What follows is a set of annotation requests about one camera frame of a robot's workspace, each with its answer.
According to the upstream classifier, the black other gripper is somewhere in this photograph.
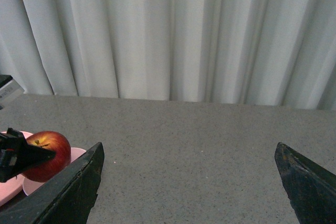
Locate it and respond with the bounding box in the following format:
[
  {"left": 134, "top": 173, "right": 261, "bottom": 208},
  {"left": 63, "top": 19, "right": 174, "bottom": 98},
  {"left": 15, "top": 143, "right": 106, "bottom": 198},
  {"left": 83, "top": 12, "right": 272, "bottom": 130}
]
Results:
[{"left": 1, "top": 127, "right": 104, "bottom": 223}]

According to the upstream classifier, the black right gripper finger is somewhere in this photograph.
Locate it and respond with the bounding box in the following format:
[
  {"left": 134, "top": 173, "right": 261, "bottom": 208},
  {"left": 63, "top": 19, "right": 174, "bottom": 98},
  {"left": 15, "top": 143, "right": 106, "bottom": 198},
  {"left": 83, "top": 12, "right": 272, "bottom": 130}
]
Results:
[{"left": 274, "top": 142, "right": 335, "bottom": 223}]

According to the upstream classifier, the red apple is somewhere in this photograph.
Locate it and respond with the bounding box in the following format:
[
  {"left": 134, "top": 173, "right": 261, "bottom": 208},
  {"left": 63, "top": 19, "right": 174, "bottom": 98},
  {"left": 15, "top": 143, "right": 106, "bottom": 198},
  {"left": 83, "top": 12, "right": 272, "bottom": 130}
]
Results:
[{"left": 22, "top": 131, "right": 71, "bottom": 183}]

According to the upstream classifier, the pink round bowl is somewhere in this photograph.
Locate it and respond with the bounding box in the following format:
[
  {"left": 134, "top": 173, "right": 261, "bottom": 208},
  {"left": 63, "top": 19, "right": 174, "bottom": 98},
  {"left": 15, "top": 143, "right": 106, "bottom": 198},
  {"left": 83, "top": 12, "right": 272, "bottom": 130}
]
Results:
[{"left": 23, "top": 147, "right": 86, "bottom": 196}]

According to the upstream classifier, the pink plate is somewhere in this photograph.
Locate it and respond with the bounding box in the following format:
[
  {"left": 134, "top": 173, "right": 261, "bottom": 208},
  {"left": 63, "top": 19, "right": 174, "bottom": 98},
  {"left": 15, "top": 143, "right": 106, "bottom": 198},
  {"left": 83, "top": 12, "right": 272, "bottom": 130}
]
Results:
[{"left": 1, "top": 131, "right": 32, "bottom": 205}]

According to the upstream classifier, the grey box at table edge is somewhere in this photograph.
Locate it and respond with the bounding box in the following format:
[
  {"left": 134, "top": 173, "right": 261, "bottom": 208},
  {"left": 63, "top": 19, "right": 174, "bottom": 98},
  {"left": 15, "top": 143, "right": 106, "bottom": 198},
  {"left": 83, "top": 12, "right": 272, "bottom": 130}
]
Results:
[{"left": 0, "top": 74, "right": 24, "bottom": 110}]

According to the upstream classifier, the white pleated curtain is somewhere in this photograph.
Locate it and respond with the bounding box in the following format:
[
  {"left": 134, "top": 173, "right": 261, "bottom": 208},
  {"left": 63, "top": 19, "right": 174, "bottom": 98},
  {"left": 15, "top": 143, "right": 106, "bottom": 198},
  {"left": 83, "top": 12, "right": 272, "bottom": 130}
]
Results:
[{"left": 1, "top": 0, "right": 335, "bottom": 110}]

